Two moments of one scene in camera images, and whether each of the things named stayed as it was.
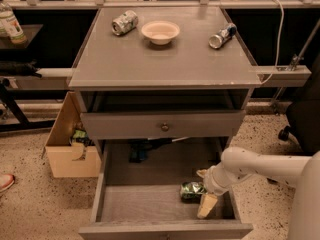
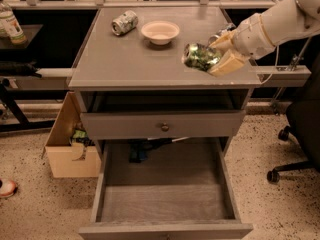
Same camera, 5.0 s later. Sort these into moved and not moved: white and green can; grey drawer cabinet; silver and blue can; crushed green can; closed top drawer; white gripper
Moved: crushed green can; white gripper
Not moved: closed top drawer; silver and blue can; white and green can; grey drawer cabinet
